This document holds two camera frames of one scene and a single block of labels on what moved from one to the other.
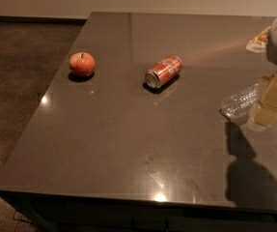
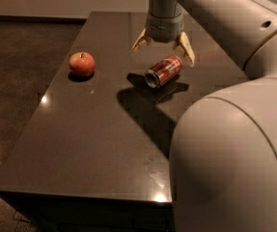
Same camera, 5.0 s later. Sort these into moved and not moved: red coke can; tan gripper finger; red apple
Moved: tan gripper finger
Not moved: red coke can; red apple
